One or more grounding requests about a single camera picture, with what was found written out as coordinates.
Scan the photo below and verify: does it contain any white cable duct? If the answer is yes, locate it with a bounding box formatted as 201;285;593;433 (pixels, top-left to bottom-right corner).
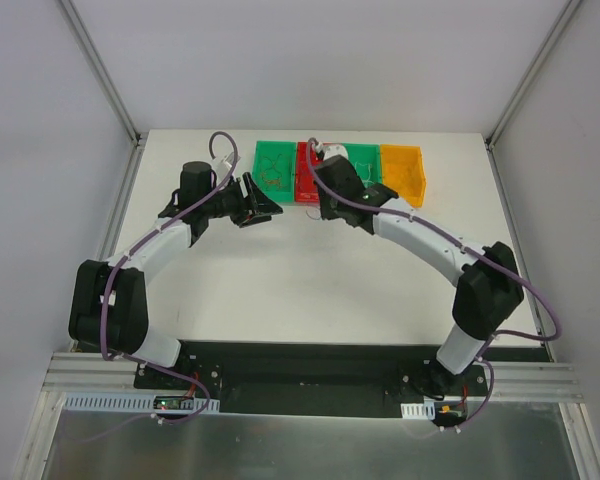
64;393;220;415
400;402;436;421

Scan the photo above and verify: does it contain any green plastic bin right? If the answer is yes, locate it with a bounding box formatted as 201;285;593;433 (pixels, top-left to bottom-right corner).
343;143;382;187

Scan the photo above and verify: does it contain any green plastic bin left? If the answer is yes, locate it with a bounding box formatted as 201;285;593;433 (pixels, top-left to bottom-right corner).
252;140;297;204

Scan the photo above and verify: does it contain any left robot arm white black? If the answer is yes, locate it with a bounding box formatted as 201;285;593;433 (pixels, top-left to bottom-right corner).
68;161;283;389

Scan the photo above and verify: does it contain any aluminium frame rail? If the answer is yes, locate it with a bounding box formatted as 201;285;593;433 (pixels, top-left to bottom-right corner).
42;352;137;392

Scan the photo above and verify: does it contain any left white cable duct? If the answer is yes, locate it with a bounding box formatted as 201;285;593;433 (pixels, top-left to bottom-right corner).
64;393;220;415

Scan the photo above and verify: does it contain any green plastic bin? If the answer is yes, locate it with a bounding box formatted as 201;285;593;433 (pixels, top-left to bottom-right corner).
343;143;382;187
252;140;297;204

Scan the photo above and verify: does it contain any right white cable duct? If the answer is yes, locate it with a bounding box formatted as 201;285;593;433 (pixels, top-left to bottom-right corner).
400;402;436;421

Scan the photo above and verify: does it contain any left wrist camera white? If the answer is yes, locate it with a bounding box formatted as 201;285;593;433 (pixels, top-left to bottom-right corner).
212;152;240;181

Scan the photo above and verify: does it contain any orange cable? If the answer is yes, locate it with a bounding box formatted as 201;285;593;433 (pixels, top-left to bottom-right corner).
257;154;289;192

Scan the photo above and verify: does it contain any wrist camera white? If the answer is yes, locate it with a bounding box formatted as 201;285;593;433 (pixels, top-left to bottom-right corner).
212;152;240;181
313;142;349;162

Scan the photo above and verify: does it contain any yellow plastic bin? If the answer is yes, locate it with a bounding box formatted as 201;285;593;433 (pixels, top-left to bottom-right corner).
380;144;427;208

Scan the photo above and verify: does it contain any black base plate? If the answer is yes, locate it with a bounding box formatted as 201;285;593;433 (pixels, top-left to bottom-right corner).
74;339;551;416

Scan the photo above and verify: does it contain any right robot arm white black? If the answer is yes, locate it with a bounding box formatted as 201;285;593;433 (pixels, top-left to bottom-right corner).
314;153;524;400

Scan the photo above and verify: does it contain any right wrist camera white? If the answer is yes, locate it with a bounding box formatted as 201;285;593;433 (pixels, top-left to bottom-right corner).
313;142;349;162

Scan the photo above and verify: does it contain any red plastic bin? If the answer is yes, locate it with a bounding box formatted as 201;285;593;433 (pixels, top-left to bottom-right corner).
294;142;319;204

